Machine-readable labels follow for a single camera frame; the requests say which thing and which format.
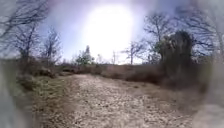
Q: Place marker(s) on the small evergreen tree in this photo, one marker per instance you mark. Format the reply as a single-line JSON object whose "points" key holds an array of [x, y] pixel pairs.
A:
{"points": [[85, 57]]}

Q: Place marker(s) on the stony dirt path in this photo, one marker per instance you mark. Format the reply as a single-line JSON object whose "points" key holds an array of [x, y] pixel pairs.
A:
{"points": [[106, 103]]}

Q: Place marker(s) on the group of bare trees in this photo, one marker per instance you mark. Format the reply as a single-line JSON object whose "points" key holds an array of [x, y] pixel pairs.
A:
{"points": [[26, 43]]}

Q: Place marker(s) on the large bare tree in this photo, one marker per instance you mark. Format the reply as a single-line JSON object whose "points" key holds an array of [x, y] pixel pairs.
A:
{"points": [[158, 28]]}

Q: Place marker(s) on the dry scrub bushes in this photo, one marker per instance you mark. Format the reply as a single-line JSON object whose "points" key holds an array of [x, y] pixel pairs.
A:
{"points": [[126, 72]]}

